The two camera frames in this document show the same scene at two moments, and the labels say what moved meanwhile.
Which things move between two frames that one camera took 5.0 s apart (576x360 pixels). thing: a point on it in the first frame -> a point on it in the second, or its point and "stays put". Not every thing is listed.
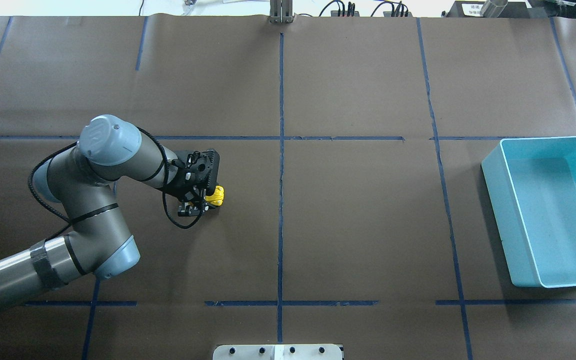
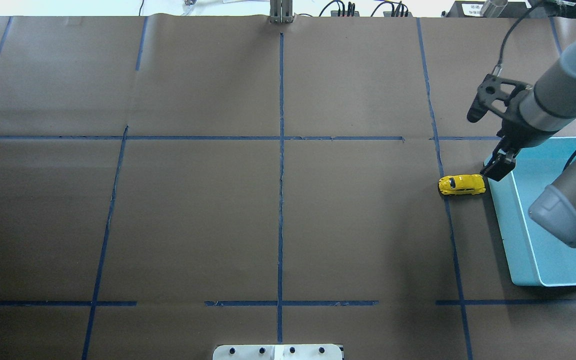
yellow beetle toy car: [217, 198] -> [460, 184]
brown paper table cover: [356, 210] stays put
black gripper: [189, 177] -> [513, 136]
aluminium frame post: [281, 11] stays put
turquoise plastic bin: [549, 198] stays put
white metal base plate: [278, 352] stays put
